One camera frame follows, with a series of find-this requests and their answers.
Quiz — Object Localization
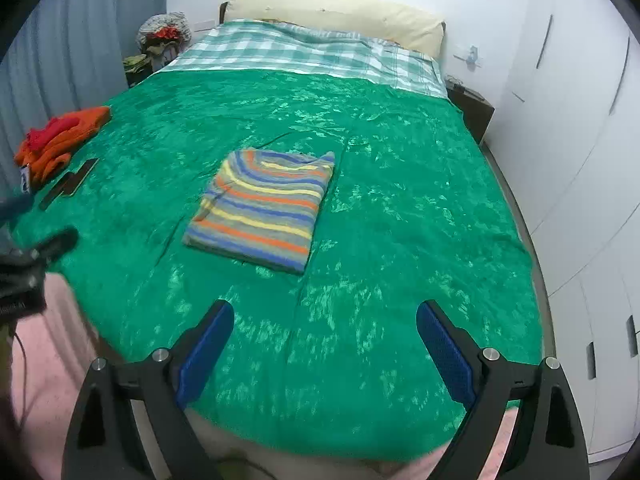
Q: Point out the striped knit sweater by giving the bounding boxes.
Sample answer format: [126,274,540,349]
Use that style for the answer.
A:
[183,148,335,274]

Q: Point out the white wardrobe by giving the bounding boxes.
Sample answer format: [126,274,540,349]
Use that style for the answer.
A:
[486,0,639,463]

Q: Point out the cream pillow headboard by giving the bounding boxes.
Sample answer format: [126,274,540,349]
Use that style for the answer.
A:
[219,0,446,58]

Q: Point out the dark bedside table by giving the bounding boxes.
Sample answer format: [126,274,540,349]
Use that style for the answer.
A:
[446,78,495,144]

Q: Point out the green velvet bedspread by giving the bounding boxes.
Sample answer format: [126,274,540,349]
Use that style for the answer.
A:
[13,70,542,462]

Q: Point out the orange red folded clothes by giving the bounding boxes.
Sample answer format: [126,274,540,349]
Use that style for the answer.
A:
[14,106,111,188]

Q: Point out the wall socket fixture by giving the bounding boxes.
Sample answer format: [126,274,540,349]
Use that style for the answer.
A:
[451,46,484,70]

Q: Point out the teal checked bed sheet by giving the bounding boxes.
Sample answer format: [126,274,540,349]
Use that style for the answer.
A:
[164,20,447,99]

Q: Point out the grey blue curtain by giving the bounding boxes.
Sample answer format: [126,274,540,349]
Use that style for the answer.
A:
[1,0,166,195]

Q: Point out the black flat remote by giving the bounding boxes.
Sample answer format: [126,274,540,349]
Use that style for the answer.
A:
[39,158,99,211]

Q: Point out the clutter pile on nightstand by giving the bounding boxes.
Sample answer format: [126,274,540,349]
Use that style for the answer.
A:
[122,12,192,88]

